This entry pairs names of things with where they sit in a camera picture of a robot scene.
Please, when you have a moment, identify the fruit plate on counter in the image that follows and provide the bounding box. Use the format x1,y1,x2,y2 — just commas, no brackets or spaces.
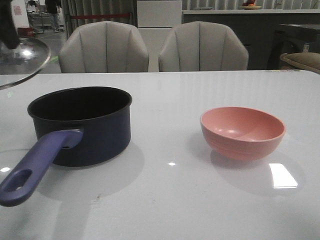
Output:
240,0,262,10

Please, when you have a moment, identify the white refrigerator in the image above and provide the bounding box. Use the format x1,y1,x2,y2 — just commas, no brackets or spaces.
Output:
137,0,183,72

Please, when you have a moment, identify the beige sofa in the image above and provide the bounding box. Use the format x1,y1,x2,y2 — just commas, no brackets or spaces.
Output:
279,52,320,74

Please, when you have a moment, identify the dark blue saucepan purple handle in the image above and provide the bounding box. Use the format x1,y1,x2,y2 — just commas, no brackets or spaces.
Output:
0,86,132,207

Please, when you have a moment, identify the grey upholstered chair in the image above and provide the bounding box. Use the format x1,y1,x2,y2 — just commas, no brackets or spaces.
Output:
58,21,149,73
158,21,249,72

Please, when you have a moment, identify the person in background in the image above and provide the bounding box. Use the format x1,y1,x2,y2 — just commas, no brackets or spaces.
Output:
44,0,62,33

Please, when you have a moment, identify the glass lid blue knob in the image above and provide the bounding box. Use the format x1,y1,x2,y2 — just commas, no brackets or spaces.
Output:
0,37,52,90

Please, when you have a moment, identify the left grey upholstered chair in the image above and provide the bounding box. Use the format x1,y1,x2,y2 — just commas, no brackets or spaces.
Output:
58,21,149,73

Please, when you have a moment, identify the right grey upholstered chair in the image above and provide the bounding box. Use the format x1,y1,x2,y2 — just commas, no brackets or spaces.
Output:
158,21,249,72

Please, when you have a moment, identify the red trash bin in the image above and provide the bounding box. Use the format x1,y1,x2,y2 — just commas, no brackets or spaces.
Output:
17,26,34,38

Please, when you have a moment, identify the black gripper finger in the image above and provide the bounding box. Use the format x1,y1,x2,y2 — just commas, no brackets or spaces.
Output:
0,0,20,50

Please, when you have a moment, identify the pink plastic bowl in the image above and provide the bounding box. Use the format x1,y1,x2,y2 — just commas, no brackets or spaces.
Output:
200,106,286,161

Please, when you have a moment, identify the dark grey counter cabinet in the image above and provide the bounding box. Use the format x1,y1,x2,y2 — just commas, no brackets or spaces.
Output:
182,9,320,70

